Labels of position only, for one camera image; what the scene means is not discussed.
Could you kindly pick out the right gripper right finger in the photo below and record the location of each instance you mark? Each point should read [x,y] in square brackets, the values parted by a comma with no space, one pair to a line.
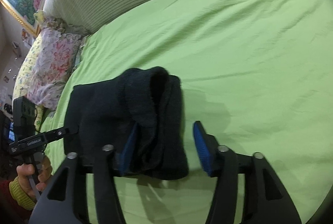
[266,199]

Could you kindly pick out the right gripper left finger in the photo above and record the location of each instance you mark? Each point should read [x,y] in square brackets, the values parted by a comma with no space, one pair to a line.
[103,151]

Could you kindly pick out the black knitted pants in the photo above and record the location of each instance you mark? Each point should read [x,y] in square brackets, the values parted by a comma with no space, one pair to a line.
[140,114]

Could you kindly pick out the left red sleeve yellow cuff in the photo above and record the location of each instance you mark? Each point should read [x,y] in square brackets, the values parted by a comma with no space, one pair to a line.
[16,205]

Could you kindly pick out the floral quilt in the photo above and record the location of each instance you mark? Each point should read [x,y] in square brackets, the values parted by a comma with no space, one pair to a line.
[60,43]

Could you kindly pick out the light green bed sheet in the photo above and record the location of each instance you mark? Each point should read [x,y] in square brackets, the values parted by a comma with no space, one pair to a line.
[256,73]

